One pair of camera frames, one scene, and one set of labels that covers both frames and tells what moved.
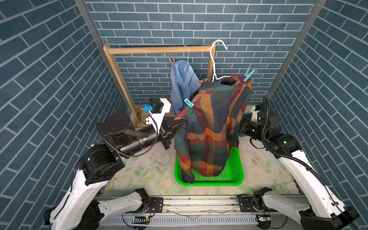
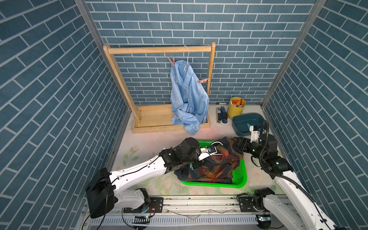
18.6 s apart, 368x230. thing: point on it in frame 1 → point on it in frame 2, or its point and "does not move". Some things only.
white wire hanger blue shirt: (188, 62) does not move
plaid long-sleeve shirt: (212, 115) → (219, 169)
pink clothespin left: (173, 62) does not move
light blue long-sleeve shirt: (184, 82) does not move
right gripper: (245, 123) → (245, 141)
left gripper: (175, 123) → (199, 164)
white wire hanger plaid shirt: (213, 62) → (216, 153)
